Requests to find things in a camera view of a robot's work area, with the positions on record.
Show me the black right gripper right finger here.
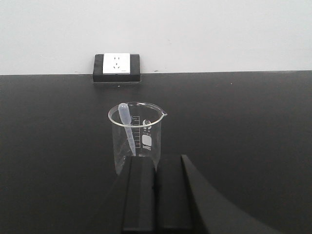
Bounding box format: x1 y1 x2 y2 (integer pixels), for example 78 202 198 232
156 155 279 234

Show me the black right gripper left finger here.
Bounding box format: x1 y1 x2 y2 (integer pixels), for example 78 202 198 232
96 157 155 234

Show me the glass beaker with pipette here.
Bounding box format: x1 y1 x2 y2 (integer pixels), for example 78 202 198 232
108 102 167 175

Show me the clear plastic pipette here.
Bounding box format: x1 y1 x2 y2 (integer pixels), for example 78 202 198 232
118 103 136 156

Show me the white wall socket black box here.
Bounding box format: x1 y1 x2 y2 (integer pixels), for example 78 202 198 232
93 53 141 83

